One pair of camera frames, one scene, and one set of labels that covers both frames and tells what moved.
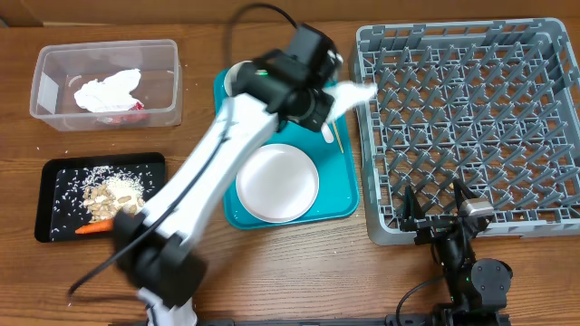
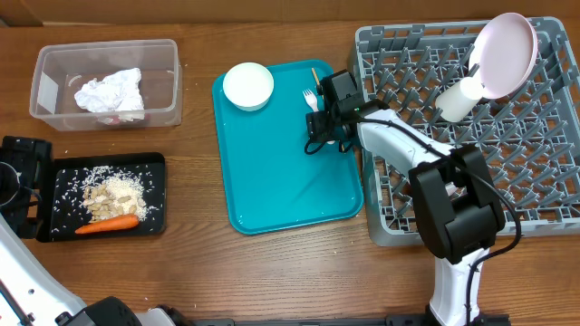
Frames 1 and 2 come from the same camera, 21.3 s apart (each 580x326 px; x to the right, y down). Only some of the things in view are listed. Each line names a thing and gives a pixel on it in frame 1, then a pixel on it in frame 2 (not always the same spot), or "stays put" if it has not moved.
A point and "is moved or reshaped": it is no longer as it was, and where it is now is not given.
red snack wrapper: (135, 119) to (114, 119)
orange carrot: (99, 226) stays put
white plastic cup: (346, 93) is moved or reshaped
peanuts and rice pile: (110, 189) stays put
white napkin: (111, 94) stays put
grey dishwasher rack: (495, 104) stays put
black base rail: (417, 321) stays put
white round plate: (277, 183) to (503, 54)
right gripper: (429, 227) to (327, 124)
